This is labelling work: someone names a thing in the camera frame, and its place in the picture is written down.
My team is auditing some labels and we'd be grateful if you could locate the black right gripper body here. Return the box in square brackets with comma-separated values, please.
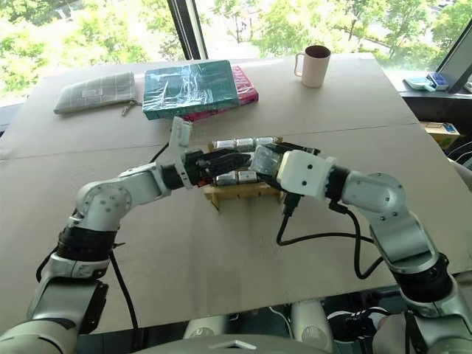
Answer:
[282, 141, 322, 159]

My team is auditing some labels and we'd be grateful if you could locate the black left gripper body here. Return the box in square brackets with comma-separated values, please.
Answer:
[183, 148, 215, 188]

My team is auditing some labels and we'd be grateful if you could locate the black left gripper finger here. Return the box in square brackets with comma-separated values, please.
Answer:
[203, 161, 249, 177]
[204, 149, 253, 164]

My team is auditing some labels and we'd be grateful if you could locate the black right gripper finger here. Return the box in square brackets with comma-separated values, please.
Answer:
[253, 170, 285, 194]
[257, 142, 294, 153]

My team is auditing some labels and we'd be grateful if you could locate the wooden battery tray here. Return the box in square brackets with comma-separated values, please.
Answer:
[204, 136, 293, 214]

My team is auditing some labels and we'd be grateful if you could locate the small cardboard box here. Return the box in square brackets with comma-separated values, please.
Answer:
[419, 120, 462, 149]

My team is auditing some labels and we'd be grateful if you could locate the pink book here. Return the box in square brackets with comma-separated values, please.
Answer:
[181, 65, 260, 123]

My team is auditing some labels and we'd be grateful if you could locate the teal plastic-wrapped book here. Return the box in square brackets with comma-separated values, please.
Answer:
[142, 60, 241, 122]

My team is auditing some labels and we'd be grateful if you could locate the pale pink mug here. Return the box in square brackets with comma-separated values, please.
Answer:
[294, 45, 332, 89]

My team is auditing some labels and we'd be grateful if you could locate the grey checked fabric pouch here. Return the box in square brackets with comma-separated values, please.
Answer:
[53, 70, 137, 116]

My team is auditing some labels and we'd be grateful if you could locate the light blue flat box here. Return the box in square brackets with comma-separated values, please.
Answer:
[403, 77, 437, 93]

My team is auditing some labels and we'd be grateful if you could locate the white rounded robot leg cover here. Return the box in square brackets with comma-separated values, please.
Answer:
[290, 299, 336, 353]
[182, 314, 230, 341]

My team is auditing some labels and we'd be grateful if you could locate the blue and white box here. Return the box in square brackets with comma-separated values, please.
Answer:
[426, 72, 454, 91]

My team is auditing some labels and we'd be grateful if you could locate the white black striped fabric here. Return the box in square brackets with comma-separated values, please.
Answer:
[445, 136, 472, 178]

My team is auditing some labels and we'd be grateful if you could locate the black white sneaker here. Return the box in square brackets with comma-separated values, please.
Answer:
[327, 308, 391, 335]

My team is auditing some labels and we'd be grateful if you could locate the grey robot torso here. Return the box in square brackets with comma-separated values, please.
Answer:
[131, 333, 335, 354]

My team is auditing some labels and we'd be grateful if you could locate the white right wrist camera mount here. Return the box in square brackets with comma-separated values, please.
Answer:
[275, 148, 339, 202]

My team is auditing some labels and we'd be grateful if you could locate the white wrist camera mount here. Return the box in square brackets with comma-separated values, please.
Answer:
[275, 148, 339, 202]
[167, 117, 194, 191]

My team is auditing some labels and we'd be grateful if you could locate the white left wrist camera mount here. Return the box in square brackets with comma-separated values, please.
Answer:
[167, 117, 194, 191]

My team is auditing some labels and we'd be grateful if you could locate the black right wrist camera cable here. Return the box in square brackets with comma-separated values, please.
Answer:
[276, 193, 375, 248]

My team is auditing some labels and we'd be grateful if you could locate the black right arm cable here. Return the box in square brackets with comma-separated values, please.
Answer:
[327, 200, 385, 281]

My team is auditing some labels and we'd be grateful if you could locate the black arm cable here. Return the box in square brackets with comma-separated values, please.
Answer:
[327, 200, 385, 281]
[108, 142, 171, 331]

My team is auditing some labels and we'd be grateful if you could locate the dark window frame post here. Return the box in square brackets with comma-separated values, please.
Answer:
[167, 0, 212, 62]

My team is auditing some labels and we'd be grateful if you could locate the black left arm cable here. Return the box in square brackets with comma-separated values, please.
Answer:
[108, 142, 171, 331]

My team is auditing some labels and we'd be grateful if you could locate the dark slanted frame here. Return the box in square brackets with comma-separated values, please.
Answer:
[434, 10, 472, 94]

